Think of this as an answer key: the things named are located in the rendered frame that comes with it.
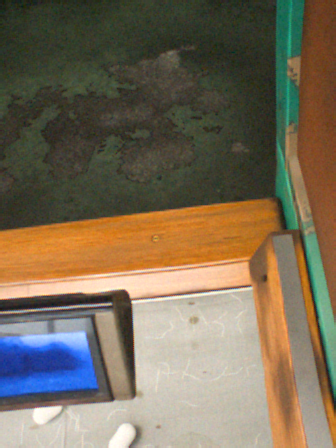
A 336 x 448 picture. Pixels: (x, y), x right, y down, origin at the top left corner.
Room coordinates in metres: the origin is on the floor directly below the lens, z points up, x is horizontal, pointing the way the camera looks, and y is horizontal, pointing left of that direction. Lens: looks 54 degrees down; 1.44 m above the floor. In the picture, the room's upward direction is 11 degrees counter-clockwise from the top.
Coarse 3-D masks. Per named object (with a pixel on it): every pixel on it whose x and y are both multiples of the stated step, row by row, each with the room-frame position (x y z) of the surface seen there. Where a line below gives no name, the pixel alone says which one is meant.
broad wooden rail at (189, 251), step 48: (0, 240) 0.52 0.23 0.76; (48, 240) 0.50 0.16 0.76; (96, 240) 0.49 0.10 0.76; (144, 240) 0.48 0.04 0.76; (192, 240) 0.46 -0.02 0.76; (240, 240) 0.45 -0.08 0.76; (0, 288) 0.44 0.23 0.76; (48, 288) 0.43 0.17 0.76; (96, 288) 0.42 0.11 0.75; (144, 288) 0.42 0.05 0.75; (192, 288) 0.41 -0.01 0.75
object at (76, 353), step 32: (0, 320) 0.19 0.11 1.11; (32, 320) 0.19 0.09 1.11; (64, 320) 0.19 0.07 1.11; (96, 320) 0.19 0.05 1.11; (128, 320) 0.20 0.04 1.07; (0, 352) 0.18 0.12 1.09; (32, 352) 0.18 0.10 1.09; (64, 352) 0.18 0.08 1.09; (96, 352) 0.17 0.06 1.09; (128, 352) 0.18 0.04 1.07; (0, 384) 0.17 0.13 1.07; (32, 384) 0.17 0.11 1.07; (64, 384) 0.16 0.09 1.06; (96, 384) 0.16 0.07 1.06; (128, 384) 0.16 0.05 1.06
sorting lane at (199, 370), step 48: (240, 288) 0.39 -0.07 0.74; (144, 336) 0.35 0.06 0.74; (192, 336) 0.34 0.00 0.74; (240, 336) 0.33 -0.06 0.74; (144, 384) 0.29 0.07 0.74; (192, 384) 0.28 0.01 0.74; (240, 384) 0.27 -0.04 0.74; (0, 432) 0.26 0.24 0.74; (48, 432) 0.25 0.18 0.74; (96, 432) 0.24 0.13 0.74; (144, 432) 0.23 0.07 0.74; (192, 432) 0.22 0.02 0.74; (240, 432) 0.21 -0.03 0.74
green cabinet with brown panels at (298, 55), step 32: (288, 0) 0.49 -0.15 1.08; (320, 0) 0.43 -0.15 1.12; (288, 32) 0.48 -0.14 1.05; (320, 32) 0.41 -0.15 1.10; (288, 64) 0.48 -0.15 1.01; (320, 64) 0.41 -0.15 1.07; (288, 96) 0.48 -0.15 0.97; (320, 96) 0.40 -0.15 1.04; (288, 128) 0.48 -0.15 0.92; (320, 128) 0.39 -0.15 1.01; (288, 160) 0.47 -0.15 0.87; (320, 160) 0.38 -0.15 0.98; (320, 192) 0.37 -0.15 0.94; (320, 224) 0.35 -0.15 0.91; (320, 256) 0.34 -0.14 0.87; (320, 288) 0.30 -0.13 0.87; (320, 320) 0.27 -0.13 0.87
